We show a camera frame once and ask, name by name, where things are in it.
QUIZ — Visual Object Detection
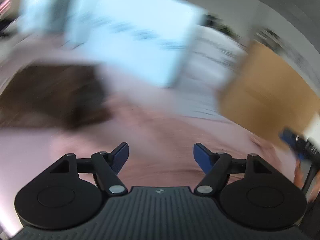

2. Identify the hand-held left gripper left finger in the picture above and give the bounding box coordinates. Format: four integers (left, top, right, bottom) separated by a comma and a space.
49, 142, 129, 196

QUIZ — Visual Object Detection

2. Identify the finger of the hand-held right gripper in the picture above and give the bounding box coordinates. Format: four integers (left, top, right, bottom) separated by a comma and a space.
279, 127, 304, 159

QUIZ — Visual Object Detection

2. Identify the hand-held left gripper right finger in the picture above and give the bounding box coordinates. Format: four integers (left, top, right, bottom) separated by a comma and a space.
194, 142, 273, 196

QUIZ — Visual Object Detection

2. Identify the pink knit sweater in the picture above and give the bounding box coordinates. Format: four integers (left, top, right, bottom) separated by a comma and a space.
49, 90, 298, 182

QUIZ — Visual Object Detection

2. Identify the person's right hand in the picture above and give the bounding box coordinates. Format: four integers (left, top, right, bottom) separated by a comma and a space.
293, 159, 320, 204

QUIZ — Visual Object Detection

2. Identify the brown cardboard box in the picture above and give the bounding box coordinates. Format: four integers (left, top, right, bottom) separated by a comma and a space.
217, 41, 320, 151

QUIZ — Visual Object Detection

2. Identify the white printed paper sheet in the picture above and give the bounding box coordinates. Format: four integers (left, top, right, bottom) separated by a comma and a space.
172, 75, 240, 123

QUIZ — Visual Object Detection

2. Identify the dark brown cloth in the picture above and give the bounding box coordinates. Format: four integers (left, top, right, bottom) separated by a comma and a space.
0, 65, 112, 131

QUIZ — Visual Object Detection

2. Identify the white printed foam bag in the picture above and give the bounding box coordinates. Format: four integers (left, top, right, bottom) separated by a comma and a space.
195, 25, 248, 64

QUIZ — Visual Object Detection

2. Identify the large light blue carton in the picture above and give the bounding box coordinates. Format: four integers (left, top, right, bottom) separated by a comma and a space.
64, 0, 206, 88

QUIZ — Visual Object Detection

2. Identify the small light blue box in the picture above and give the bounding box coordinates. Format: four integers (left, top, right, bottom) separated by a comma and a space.
19, 0, 75, 34

